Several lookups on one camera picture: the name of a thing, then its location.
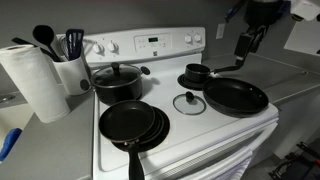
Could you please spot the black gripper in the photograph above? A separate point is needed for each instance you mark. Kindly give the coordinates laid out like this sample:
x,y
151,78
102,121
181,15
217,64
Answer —
x,y
249,41

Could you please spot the small glass lid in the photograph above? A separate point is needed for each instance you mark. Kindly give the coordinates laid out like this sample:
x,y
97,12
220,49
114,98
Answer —
x,y
189,104

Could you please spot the small black pot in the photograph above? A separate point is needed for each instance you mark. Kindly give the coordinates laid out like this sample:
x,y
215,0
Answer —
x,y
198,73

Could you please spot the right rear stove burner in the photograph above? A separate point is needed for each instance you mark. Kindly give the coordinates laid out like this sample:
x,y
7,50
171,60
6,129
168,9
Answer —
x,y
183,81

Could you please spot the stove burner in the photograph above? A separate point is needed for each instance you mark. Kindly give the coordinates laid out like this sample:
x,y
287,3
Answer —
x,y
152,138
183,81

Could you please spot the white electric stove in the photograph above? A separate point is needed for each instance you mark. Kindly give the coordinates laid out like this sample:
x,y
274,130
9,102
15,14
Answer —
x,y
210,145

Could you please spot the left front stove burner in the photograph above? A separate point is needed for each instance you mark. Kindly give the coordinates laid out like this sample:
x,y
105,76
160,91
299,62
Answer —
x,y
152,138

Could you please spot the large black lidded pot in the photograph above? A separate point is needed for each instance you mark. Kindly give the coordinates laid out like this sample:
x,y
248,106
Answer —
x,y
117,83

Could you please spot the large black frying pan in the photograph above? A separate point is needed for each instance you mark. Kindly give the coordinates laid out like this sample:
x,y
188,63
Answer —
x,y
234,97

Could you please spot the medium black frying pan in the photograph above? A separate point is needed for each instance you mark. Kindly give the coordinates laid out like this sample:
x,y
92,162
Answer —
x,y
126,122

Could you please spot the blue slotted spatula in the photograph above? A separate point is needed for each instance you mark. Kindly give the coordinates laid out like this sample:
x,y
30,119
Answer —
x,y
74,39

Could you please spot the white utensil holder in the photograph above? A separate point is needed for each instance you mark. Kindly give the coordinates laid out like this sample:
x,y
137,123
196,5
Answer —
x,y
73,76

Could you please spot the black ladle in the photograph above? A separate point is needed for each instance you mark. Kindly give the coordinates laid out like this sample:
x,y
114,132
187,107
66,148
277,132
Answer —
x,y
45,35

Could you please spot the paper towel roll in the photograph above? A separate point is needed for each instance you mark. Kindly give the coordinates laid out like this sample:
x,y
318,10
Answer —
x,y
29,70

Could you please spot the blue object at sink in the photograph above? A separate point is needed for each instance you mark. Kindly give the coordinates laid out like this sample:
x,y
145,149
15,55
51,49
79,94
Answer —
x,y
9,142

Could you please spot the wall power outlet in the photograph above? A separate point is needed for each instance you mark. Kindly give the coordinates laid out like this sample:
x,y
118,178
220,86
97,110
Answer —
x,y
220,31

